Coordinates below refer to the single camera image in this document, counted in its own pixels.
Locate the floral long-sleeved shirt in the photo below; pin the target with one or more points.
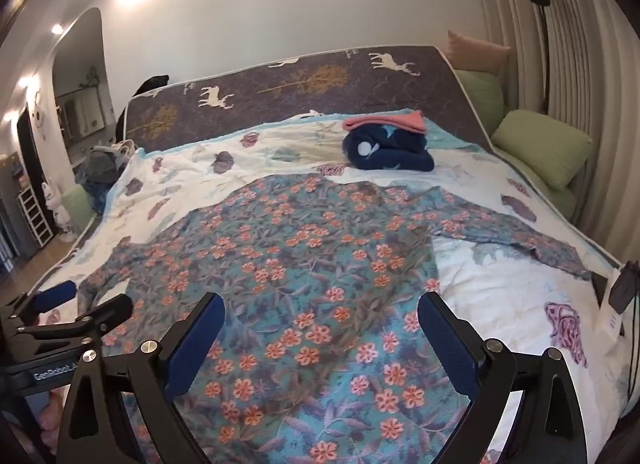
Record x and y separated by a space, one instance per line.
300 269

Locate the black device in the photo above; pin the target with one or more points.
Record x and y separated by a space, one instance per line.
627 289

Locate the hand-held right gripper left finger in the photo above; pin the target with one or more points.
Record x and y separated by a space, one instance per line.
195 344

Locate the beige pillow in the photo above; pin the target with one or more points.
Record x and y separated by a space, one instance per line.
475 53

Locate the pink folded cloth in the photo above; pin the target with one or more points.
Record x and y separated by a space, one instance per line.
395 121

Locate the black object behind mattress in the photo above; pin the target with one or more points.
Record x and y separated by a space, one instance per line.
155 82

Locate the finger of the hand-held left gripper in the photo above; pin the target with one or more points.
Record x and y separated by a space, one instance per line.
105 311
55 294

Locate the green cushion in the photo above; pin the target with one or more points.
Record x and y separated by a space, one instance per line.
77 206

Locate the white bunny figurine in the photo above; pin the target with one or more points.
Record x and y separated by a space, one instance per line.
55 204

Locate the arched wall mirror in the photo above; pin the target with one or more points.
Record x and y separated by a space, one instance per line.
80 68

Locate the deer printed mattress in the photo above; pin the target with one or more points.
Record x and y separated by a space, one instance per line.
300 93

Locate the white ladder rack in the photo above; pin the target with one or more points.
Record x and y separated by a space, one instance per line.
35 216

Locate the seashell printed blanket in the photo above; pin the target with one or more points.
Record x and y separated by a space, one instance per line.
500 284

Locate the green pillow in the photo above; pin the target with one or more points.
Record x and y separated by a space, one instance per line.
480 93
540 143

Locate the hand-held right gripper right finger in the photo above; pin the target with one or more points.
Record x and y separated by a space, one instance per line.
450 349

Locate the navy folded cloth white dots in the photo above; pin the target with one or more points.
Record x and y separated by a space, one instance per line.
390 153

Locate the pile of clothes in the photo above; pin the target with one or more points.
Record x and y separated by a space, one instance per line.
100 168

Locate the beige curtain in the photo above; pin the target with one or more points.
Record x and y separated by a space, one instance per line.
590 68

